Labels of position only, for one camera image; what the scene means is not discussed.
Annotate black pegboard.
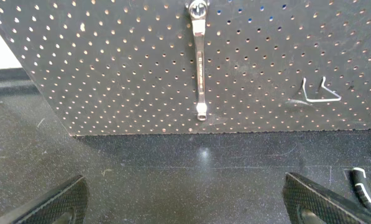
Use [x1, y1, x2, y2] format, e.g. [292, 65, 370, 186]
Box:
[0, 0, 371, 137]

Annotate metal hook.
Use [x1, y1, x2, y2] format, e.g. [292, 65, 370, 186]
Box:
[301, 76, 342, 103]

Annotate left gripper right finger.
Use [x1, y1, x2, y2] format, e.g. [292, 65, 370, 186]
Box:
[282, 172, 371, 224]

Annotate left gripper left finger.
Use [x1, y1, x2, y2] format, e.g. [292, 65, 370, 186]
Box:
[0, 174, 89, 224]

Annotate wrench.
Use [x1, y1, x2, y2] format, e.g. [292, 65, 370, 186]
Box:
[185, 0, 210, 122]

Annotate black and white pliers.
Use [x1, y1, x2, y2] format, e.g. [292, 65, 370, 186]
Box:
[351, 167, 371, 217]

